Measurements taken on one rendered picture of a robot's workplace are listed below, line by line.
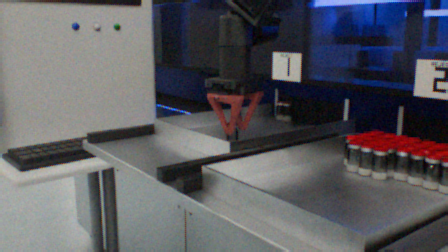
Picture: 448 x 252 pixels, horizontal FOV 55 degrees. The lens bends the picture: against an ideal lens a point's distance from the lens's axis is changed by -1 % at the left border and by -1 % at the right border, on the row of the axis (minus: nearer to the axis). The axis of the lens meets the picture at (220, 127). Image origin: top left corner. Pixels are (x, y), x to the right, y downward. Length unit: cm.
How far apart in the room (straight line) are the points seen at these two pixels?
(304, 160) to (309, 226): 28
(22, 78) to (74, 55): 15
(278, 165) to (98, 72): 71
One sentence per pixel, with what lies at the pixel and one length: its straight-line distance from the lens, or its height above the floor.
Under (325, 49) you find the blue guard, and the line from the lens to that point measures 89.
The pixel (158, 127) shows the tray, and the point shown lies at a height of 90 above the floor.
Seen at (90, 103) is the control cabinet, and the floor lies 90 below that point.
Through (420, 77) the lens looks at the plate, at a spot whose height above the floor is 102.
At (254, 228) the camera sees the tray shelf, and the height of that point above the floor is 88.
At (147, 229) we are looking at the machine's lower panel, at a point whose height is 37.
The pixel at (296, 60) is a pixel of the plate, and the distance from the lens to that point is 94.
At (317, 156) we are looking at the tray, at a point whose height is 89.
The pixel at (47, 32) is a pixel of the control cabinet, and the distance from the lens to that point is 119.
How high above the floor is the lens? 109
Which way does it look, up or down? 12 degrees down
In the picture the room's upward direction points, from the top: straight up
